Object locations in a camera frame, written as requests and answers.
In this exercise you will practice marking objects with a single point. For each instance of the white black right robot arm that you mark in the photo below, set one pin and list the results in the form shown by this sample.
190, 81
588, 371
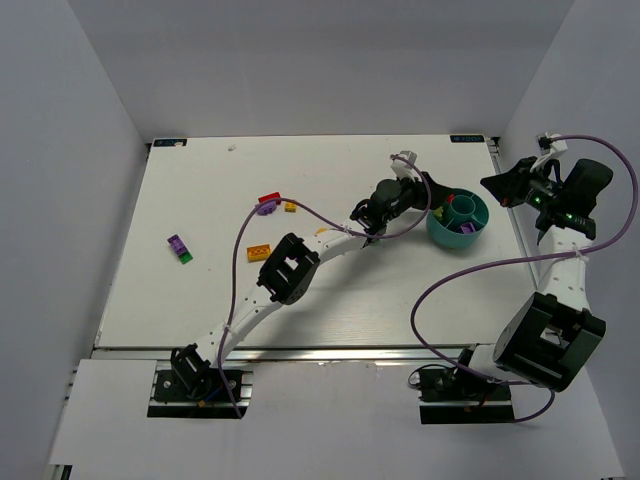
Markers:
554, 333

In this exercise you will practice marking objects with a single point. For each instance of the green lego under purple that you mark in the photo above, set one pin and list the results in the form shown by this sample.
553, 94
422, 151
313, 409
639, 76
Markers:
185, 257

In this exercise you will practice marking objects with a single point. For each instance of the blue label sticker left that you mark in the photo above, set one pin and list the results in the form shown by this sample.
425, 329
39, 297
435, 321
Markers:
169, 142

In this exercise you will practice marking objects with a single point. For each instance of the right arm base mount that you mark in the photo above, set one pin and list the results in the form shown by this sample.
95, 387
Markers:
450, 397

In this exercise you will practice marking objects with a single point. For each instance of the blue label sticker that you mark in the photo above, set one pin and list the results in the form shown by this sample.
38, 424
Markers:
169, 142
466, 138

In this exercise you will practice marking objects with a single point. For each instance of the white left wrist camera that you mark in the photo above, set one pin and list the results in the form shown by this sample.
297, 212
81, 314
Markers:
403, 163

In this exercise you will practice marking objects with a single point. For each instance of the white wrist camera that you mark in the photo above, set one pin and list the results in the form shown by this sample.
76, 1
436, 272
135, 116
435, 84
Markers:
551, 146
403, 163

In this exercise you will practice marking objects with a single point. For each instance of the small yellow square lego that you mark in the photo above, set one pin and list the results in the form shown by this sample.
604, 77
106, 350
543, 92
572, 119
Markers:
291, 206

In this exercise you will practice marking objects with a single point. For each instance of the lilac arched lego brick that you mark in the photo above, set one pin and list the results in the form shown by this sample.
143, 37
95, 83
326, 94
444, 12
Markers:
266, 208

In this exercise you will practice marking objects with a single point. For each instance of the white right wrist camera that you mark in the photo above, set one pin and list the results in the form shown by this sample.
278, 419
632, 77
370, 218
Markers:
551, 146

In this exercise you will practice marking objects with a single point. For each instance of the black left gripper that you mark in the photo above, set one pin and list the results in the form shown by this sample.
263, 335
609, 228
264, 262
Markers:
423, 188

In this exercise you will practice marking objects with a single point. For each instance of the purple curved lego brick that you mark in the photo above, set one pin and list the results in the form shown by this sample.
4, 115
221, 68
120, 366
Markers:
467, 228

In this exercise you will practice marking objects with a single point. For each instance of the blue label sticker right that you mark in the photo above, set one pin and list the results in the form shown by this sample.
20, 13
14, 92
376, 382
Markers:
466, 138

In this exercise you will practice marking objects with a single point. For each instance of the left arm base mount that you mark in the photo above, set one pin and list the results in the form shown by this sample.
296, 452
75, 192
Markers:
170, 399

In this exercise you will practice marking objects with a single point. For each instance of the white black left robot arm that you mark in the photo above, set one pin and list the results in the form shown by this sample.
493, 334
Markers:
286, 275

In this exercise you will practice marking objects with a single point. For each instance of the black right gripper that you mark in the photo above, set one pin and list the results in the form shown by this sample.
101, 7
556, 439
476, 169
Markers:
523, 181

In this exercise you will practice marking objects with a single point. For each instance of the yellow long lego brick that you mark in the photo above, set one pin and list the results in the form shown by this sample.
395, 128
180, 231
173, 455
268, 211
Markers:
258, 253

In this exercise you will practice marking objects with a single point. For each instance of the aluminium table edge rail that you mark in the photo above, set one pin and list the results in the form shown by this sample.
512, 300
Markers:
245, 356

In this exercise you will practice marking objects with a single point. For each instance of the teal round divided container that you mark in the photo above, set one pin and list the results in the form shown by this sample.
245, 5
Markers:
467, 206

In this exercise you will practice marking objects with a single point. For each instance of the long red lego brick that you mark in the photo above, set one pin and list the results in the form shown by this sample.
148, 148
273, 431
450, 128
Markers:
272, 197

